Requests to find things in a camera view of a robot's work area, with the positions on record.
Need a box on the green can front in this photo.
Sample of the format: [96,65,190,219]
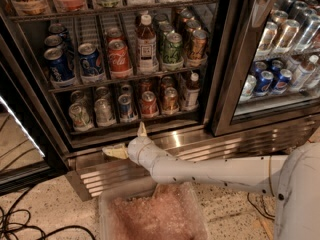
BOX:
[162,33,182,71]

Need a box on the stainless steel fridge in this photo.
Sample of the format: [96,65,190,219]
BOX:
[0,0,319,199]

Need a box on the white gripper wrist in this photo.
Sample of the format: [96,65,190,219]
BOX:
[102,122,166,171]

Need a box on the gold can front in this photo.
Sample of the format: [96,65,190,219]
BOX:
[186,30,208,66]

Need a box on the blue pepsi can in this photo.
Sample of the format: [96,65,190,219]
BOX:
[44,48,75,88]
[78,43,105,84]

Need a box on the silver white can bottom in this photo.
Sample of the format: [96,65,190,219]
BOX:
[94,98,115,127]

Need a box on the black cable left floor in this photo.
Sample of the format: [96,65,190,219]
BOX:
[0,187,97,240]

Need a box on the glass fridge door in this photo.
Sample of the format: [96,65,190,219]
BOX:
[213,0,320,135]

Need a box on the small tea bottle bottom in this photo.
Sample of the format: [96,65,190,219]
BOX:
[181,73,200,110]

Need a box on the black power adapter cable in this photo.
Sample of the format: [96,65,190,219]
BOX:
[246,192,276,222]

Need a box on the rear redbull can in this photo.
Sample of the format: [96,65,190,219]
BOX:
[120,84,133,96]

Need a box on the pale green can bottom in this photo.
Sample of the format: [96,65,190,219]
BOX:
[69,103,94,131]

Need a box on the red orange can bottom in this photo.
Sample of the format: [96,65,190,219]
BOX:
[140,91,159,118]

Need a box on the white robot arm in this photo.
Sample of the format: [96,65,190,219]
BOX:
[103,125,320,240]

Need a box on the brown tea bottle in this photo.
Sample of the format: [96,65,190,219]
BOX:
[136,14,158,74]

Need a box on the clear plastic bin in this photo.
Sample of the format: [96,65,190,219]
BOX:
[99,177,209,240]

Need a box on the gold orange can bottom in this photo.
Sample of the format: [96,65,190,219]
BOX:
[162,87,179,114]

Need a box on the red coca-cola can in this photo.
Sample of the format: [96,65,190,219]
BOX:
[107,39,133,79]

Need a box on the front blue pepsi can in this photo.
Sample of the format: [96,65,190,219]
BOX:
[44,48,75,88]

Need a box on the blue silver redbull can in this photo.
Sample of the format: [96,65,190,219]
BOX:
[118,94,137,122]

